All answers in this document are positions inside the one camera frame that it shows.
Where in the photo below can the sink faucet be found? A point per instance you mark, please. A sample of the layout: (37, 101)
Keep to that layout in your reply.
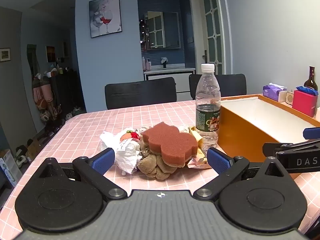
(164, 61)

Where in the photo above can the brown plush towel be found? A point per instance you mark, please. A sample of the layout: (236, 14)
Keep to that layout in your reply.
(155, 168)

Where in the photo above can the white plastic bag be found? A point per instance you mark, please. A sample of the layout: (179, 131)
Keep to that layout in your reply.
(127, 156)

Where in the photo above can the wavy wall mirror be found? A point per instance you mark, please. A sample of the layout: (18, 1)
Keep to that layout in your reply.
(32, 60)

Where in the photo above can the pink box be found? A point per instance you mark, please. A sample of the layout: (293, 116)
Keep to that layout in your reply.
(303, 103)

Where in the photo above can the pink toiletry bottle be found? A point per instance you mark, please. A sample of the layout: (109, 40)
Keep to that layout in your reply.
(144, 65)
(149, 65)

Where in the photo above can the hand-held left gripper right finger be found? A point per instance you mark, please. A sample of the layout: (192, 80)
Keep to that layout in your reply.
(218, 161)

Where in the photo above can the small white perforated box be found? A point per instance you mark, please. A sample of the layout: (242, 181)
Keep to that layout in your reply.
(290, 98)

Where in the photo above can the red-brown shaped sponge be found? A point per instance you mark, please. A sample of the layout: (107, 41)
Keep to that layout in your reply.
(170, 140)

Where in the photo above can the white door with glass panes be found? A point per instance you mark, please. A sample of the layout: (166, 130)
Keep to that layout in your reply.
(212, 30)

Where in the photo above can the dark framed picture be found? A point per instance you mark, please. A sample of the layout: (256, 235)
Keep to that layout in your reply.
(50, 54)

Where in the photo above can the framed wine glass picture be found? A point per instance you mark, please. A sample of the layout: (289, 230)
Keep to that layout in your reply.
(105, 17)

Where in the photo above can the hanging bags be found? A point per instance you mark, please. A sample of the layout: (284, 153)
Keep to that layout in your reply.
(43, 100)

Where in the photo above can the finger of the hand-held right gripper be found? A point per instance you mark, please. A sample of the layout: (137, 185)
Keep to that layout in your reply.
(312, 133)
(295, 160)

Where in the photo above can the pink checkered tablecloth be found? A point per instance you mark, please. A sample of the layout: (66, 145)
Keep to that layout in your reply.
(87, 130)

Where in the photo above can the clear plastic water bottle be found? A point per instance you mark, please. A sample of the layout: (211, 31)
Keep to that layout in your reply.
(207, 100)

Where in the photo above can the dark sideboard cabinet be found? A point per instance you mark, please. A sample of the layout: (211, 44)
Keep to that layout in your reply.
(66, 92)

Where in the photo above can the purple tissue pack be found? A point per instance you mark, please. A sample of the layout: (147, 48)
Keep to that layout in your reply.
(272, 92)

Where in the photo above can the yellow pink snack packet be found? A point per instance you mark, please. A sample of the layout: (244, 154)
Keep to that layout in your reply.
(200, 162)

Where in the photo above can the small framed landscape picture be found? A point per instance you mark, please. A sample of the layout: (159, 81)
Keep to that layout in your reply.
(5, 55)

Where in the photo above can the small orange crochet toy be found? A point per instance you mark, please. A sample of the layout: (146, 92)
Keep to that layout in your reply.
(135, 135)

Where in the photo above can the black chair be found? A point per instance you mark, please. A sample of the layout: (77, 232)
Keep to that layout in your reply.
(232, 85)
(140, 92)

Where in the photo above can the blue crinkled wrapper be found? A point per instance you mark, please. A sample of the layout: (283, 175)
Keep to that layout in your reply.
(306, 89)

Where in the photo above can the cardboard carton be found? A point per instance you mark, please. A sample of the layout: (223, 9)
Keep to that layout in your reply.
(8, 167)

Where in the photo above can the white vanity counter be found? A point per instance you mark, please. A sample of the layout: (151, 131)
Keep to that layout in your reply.
(182, 80)

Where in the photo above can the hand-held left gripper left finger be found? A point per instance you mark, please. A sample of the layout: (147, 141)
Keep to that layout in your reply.
(103, 160)

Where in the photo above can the orange cardboard box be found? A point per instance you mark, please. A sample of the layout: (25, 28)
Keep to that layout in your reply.
(240, 135)

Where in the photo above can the brown glass bottle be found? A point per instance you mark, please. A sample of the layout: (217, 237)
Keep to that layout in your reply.
(310, 82)

